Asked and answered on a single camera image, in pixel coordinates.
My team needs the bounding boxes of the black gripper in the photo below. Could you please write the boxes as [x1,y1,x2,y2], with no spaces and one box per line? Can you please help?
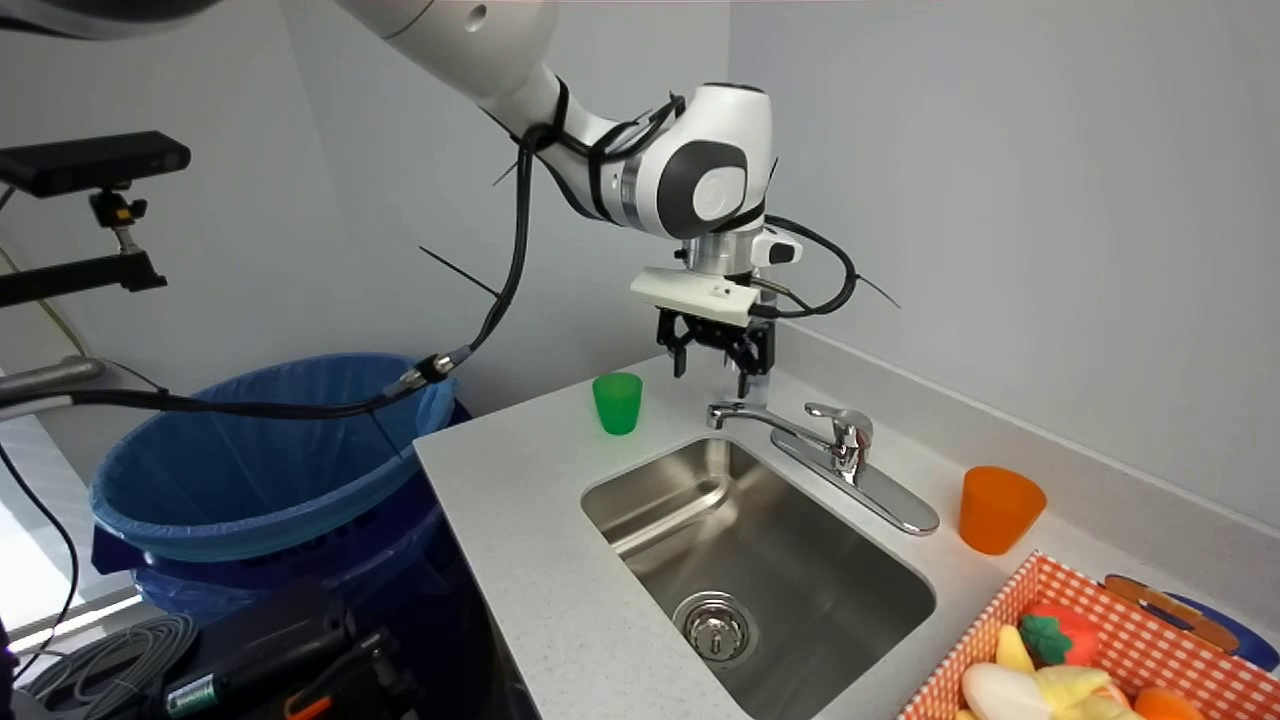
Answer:
[654,306,779,399]

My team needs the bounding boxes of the clear drinking glass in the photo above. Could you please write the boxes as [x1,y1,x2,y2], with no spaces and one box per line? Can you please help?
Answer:
[724,372,779,426]

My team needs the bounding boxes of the green plastic cup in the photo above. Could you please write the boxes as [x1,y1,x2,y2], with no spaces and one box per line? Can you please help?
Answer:
[587,367,647,442]

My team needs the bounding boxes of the stainless steel sink basin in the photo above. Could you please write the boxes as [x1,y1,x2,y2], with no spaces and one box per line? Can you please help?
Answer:
[576,432,939,720]

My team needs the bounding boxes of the round metal drain strainer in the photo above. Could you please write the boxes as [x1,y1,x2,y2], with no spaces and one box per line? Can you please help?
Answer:
[670,588,763,673]

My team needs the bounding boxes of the orange plastic cup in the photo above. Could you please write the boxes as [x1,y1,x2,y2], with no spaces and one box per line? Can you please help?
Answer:
[955,462,1054,562]

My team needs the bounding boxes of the yellow toy cheese wedge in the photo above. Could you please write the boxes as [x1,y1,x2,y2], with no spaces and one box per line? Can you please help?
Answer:
[993,622,1045,679]

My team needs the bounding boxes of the toy strawberry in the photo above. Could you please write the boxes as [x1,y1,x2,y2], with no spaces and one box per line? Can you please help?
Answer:
[1017,603,1107,673]

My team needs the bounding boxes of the blue trash bin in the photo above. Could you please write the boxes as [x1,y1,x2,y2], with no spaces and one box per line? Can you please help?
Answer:
[89,349,473,632]

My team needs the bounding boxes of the yellow toy banana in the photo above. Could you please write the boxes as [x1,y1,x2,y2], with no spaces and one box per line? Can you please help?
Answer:
[1034,666,1139,720]

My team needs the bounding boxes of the red checkered basket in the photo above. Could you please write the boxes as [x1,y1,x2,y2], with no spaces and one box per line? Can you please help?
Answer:
[898,551,1280,720]

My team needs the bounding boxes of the black equipment case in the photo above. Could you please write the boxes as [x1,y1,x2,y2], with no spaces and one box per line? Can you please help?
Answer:
[155,591,411,720]

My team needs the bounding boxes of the round orange toy fruit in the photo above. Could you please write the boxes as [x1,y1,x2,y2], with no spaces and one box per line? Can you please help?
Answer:
[1134,683,1207,720]

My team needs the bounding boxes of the blue plate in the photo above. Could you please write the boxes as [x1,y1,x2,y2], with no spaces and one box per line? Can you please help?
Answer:
[1171,588,1280,675]

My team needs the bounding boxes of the chrome faucet base with handle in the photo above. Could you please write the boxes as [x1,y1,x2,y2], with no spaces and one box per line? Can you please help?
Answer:
[767,399,944,541]

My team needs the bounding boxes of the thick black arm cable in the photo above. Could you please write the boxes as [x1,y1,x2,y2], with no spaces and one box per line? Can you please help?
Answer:
[0,78,696,426]

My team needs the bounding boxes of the wooden board handle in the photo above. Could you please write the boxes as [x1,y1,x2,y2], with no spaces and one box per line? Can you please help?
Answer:
[1102,568,1248,655]

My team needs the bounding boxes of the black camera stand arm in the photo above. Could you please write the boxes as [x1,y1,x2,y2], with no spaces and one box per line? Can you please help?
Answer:
[0,186,172,312]

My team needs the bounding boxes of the black stereo camera bar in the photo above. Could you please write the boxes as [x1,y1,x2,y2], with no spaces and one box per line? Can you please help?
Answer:
[0,128,195,206]

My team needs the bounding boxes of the grey coiled cables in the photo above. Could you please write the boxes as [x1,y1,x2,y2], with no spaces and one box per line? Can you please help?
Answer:
[17,603,206,717]

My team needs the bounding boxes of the thin black hanging cable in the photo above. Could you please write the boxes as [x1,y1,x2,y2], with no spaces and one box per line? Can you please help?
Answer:
[0,443,89,683]

